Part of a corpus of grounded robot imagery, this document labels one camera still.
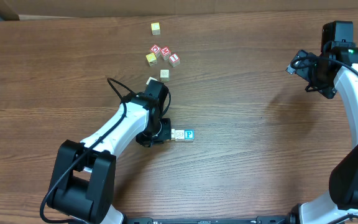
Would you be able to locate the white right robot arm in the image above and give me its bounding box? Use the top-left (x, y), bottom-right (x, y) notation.
top-left (286, 46), bottom-right (358, 223)

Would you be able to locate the wooden block red letter C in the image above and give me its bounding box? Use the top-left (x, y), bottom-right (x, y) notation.
top-left (150, 44), bottom-right (161, 58)

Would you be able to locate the far wooden block yellow top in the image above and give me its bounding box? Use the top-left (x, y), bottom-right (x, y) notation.
top-left (150, 22), bottom-right (161, 35)

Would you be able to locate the wooden block with K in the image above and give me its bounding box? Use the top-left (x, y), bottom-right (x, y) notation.
top-left (146, 77), bottom-right (158, 85)

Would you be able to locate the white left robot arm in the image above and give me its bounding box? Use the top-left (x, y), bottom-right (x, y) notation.
top-left (39, 90), bottom-right (172, 223)

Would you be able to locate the wooden block with umbrella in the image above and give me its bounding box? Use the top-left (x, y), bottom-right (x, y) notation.
top-left (171, 129), bottom-right (176, 141)

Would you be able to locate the wooden block blue letter P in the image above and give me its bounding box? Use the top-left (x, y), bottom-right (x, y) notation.
top-left (184, 129), bottom-right (195, 141)

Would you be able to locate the wooden block red letter M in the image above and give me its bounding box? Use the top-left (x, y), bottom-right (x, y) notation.
top-left (160, 46), bottom-right (172, 60)

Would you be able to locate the wooden block yellow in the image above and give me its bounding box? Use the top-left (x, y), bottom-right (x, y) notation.
top-left (150, 22), bottom-right (161, 35)
top-left (145, 53), bottom-right (158, 67)

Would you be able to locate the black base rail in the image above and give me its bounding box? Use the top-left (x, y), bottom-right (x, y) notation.
top-left (124, 215), bottom-right (288, 224)

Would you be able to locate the wooden block with turtle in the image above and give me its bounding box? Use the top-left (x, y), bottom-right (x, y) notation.
top-left (160, 70), bottom-right (170, 82)

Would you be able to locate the wooden block with pretzel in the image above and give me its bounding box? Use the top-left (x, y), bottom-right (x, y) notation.
top-left (175, 129), bottom-right (185, 141)

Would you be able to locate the wooden block red letter I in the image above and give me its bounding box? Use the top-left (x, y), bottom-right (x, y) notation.
top-left (168, 54), bottom-right (180, 67)

